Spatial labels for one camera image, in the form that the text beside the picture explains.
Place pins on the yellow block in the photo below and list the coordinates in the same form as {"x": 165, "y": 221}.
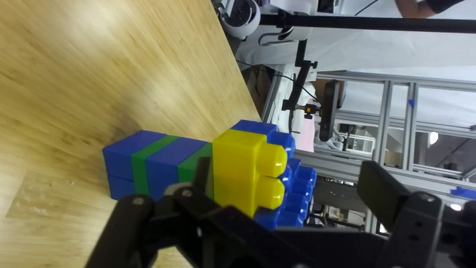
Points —
{"x": 245, "y": 172}

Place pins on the aluminium frame rack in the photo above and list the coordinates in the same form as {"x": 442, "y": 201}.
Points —
{"x": 421, "y": 130}

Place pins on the blue long block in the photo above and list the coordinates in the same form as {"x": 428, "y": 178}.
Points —
{"x": 297, "y": 181}

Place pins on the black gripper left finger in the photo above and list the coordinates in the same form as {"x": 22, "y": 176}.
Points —
{"x": 184, "y": 218}

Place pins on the blue green block tower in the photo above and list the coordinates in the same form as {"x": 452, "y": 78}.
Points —
{"x": 149, "y": 163}

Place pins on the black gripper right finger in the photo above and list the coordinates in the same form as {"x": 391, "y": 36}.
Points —
{"x": 419, "y": 224}

